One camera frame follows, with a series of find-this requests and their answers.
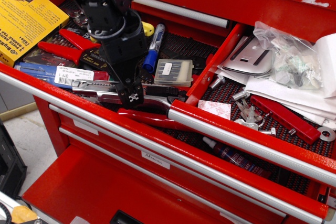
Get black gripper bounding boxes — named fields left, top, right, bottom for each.
left=88, top=10, right=148, bottom=109

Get silver box cutter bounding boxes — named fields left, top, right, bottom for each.
left=71, top=80, right=187, bottom=110

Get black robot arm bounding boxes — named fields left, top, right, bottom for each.
left=74, top=0, right=148, bottom=109

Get yellow tap wrench box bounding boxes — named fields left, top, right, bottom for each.
left=1, top=0, right=69, bottom=67

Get blue marker pen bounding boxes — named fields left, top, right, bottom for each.
left=142, top=23, right=165, bottom=73

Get clear drill bit case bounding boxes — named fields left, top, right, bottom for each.
left=154, top=59, right=194, bottom=87

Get blue drill bit package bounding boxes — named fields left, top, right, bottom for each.
left=14, top=62, right=110, bottom=89

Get white adhesive strip pack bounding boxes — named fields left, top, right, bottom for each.
left=197, top=100, right=231, bottom=120

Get red saw blade package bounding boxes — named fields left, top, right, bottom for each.
left=22, top=34, right=76, bottom=67

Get red tool chest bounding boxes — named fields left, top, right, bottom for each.
left=1, top=0, right=335, bottom=223

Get bunch of keys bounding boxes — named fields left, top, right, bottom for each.
left=235, top=99, right=265, bottom=131

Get silver metal plate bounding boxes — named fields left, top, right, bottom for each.
left=220, top=35, right=272, bottom=76

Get red threadlocker bottle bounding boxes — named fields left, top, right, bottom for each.
left=203, top=136, right=271, bottom=178

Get black plastic crate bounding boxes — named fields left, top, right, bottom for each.
left=1, top=121, right=27, bottom=198

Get silver small bolt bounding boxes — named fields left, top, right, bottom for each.
left=260, top=127, right=277, bottom=137

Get clear plastic bag of parts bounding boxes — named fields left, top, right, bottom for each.
left=253, top=22, right=323, bottom=89

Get white paper stack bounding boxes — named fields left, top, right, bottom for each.
left=216, top=65, right=335, bottom=129

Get red plastic bar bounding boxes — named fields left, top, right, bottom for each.
left=250, top=95, right=321, bottom=144

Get white paper roll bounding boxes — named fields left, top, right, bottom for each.
left=314, top=34, right=335, bottom=98

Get silver washer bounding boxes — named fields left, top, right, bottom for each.
left=318, top=126, right=335, bottom=142

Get red handled pliers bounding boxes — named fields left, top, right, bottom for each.
left=117, top=108, right=191, bottom=131

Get red handled wire crimper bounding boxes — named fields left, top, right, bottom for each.
left=37, top=28, right=154, bottom=84

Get yellow handled pliers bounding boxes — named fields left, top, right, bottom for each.
left=61, top=7, right=155, bottom=42

